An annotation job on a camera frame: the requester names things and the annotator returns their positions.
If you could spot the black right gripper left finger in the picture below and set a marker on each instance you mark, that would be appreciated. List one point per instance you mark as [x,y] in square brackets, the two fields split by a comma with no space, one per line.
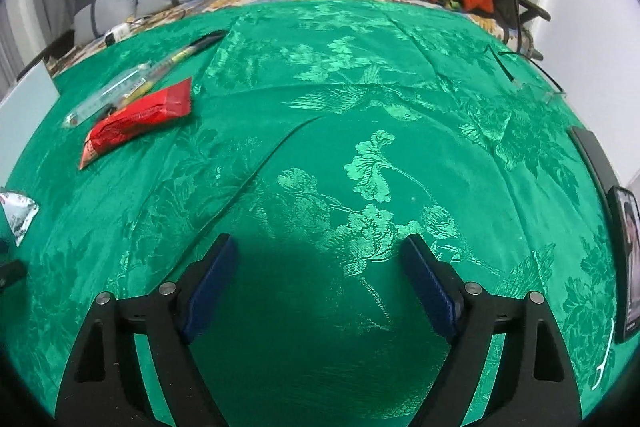
[103,385]

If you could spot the white silver triangular snack bag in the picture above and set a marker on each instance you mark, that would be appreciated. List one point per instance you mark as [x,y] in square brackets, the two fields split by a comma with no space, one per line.
[19,210]

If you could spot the red snack stick packet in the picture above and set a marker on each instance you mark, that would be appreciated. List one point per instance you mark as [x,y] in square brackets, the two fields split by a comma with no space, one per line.
[139,117]

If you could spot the black clear snack stick packet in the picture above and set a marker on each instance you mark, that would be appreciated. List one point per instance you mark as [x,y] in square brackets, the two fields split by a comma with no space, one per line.
[146,76]

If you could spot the grey cushion left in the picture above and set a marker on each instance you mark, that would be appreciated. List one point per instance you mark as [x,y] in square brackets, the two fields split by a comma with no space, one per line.
[93,18]

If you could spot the clear long snack packet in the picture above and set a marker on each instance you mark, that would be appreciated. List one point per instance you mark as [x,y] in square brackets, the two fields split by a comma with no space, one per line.
[108,95]

